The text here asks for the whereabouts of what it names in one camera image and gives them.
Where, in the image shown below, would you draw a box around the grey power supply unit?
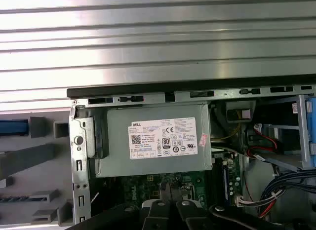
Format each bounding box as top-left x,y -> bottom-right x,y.
95,103 -> 213,178

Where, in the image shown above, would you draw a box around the metal drive cage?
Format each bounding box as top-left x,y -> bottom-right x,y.
269,94 -> 316,171

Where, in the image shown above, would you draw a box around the blue plastic drive bracket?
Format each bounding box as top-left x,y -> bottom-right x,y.
305,98 -> 316,169

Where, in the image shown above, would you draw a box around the grey parts rack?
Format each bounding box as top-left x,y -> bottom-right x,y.
0,115 -> 75,227

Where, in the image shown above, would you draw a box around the black cable bundle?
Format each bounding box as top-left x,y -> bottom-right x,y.
259,163 -> 316,216

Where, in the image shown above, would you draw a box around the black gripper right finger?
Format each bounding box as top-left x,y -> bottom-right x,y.
171,183 -> 282,230

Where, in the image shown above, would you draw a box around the hard disk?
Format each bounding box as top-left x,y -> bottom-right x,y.
0,118 -> 29,137

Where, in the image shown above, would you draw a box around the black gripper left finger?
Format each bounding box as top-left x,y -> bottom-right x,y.
73,182 -> 175,230

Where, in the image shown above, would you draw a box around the black PC case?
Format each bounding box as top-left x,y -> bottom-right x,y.
66,83 -> 316,230

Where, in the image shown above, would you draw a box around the yellow wires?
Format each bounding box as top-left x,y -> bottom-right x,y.
211,109 -> 241,152

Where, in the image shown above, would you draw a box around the green motherboard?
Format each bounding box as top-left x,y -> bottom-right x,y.
90,151 -> 245,225

